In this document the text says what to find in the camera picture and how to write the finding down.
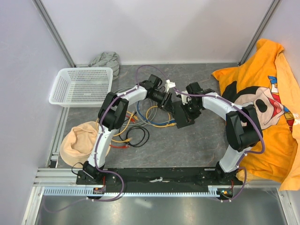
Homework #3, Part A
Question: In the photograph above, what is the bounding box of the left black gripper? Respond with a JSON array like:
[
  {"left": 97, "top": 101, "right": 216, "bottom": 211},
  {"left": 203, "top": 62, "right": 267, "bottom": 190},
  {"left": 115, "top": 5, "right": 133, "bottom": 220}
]
[{"left": 149, "top": 91, "right": 175, "bottom": 116}]

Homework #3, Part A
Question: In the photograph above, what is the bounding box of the black network switch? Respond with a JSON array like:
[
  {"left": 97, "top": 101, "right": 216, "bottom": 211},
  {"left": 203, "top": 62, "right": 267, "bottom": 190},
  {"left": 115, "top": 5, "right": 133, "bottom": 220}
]
[{"left": 172, "top": 101, "right": 195, "bottom": 129}]

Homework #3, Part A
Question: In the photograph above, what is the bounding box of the blue ethernet cable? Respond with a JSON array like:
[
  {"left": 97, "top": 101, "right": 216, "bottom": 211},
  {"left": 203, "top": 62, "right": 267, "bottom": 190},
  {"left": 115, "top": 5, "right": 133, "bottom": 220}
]
[{"left": 136, "top": 100, "right": 176, "bottom": 126}]

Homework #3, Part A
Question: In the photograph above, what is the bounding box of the short yellow ethernet cable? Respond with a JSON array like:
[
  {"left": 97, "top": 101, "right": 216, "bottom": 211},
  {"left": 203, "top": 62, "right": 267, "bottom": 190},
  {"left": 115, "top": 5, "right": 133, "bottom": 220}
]
[{"left": 145, "top": 105, "right": 175, "bottom": 128}]

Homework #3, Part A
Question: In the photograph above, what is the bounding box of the red ethernet cable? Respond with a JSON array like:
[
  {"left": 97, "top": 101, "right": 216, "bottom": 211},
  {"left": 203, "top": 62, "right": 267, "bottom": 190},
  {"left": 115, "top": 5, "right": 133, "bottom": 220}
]
[{"left": 109, "top": 114, "right": 138, "bottom": 149}]

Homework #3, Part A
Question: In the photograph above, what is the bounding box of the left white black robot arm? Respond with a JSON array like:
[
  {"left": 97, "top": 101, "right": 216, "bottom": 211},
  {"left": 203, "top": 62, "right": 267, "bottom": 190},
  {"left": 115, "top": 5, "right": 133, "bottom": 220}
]
[{"left": 76, "top": 75, "right": 176, "bottom": 185}]

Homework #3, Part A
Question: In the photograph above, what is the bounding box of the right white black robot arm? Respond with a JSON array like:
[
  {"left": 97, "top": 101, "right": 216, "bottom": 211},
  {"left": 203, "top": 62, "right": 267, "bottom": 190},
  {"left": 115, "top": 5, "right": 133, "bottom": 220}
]
[{"left": 180, "top": 82, "right": 265, "bottom": 185}]

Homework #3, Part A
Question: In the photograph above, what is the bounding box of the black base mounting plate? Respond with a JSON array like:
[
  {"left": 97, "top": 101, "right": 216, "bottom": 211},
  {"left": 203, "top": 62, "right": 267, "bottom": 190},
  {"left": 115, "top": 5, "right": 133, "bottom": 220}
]
[{"left": 76, "top": 166, "right": 243, "bottom": 194}]

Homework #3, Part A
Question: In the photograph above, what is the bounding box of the grey crumpled cloth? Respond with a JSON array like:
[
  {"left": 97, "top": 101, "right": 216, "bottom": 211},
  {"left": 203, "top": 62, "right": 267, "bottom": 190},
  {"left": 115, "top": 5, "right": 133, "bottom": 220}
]
[{"left": 89, "top": 52, "right": 120, "bottom": 80}]

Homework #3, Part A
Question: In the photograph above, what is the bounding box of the orange cartoon print shirt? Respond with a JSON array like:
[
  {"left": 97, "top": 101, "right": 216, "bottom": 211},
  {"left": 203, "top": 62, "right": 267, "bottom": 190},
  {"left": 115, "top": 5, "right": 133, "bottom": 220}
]
[{"left": 213, "top": 39, "right": 300, "bottom": 191}]

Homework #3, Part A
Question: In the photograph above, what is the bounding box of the white perforated plastic basket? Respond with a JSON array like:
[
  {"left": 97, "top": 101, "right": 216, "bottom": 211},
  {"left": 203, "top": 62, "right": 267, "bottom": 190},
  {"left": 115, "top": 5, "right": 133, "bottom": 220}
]
[{"left": 49, "top": 67, "right": 113, "bottom": 108}]

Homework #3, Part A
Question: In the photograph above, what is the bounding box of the beige bucket hat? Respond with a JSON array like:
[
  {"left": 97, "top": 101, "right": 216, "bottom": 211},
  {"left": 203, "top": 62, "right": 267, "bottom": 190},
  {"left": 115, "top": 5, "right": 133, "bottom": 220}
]
[{"left": 60, "top": 121, "right": 98, "bottom": 169}]

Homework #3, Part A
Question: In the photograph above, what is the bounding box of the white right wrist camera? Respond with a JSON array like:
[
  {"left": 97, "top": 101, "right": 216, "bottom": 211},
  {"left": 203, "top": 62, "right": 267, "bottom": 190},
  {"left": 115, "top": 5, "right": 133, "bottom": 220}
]
[{"left": 181, "top": 94, "right": 191, "bottom": 105}]

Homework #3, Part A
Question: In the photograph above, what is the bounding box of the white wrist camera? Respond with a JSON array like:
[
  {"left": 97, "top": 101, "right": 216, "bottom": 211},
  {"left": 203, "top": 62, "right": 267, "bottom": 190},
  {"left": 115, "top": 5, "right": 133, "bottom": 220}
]
[
  {"left": 181, "top": 94, "right": 191, "bottom": 105},
  {"left": 165, "top": 79, "right": 176, "bottom": 92}
]

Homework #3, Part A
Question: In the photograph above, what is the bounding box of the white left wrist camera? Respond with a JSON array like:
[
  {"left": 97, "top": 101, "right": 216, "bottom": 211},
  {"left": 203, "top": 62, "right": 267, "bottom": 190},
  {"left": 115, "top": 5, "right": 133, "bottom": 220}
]
[{"left": 165, "top": 79, "right": 176, "bottom": 92}]

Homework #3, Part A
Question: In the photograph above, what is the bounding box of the grey ethernet cable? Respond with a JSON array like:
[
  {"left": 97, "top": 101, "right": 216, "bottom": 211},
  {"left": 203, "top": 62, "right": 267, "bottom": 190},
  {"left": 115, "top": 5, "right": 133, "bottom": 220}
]
[{"left": 112, "top": 88, "right": 155, "bottom": 128}]

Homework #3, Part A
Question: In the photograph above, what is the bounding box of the black ethernet cable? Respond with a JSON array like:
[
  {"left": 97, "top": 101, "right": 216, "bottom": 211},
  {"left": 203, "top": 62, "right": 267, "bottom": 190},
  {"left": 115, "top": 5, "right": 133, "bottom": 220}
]
[{"left": 118, "top": 126, "right": 150, "bottom": 147}]

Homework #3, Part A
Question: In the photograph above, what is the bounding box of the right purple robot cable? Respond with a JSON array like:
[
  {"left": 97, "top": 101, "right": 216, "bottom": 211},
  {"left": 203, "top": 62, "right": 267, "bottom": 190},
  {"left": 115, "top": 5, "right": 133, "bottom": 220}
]
[{"left": 173, "top": 88, "right": 266, "bottom": 203}]

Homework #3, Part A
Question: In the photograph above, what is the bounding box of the grey slotted cable duct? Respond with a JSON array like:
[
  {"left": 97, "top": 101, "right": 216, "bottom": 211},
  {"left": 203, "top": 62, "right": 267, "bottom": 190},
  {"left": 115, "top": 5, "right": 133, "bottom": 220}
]
[{"left": 44, "top": 186, "right": 233, "bottom": 197}]

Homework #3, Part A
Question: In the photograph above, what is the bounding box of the right aluminium frame post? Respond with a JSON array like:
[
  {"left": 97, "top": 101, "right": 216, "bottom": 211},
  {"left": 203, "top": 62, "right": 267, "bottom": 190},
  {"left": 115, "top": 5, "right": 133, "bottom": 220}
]
[{"left": 238, "top": 0, "right": 281, "bottom": 66}]

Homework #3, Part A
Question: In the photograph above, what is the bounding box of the aluminium frame post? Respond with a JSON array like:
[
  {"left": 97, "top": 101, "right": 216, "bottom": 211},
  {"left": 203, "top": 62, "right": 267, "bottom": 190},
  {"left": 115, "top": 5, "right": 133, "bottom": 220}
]
[
  {"left": 238, "top": 0, "right": 281, "bottom": 66},
  {"left": 32, "top": 0, "right": 76, "bottom": 68}
]

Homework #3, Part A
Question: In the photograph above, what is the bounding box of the left aluminium frame post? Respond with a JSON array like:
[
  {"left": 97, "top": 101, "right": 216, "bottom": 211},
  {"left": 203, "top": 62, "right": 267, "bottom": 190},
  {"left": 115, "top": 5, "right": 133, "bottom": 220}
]
[{"left": 32, "top": 0, "right": 76, "bottom": 68}]

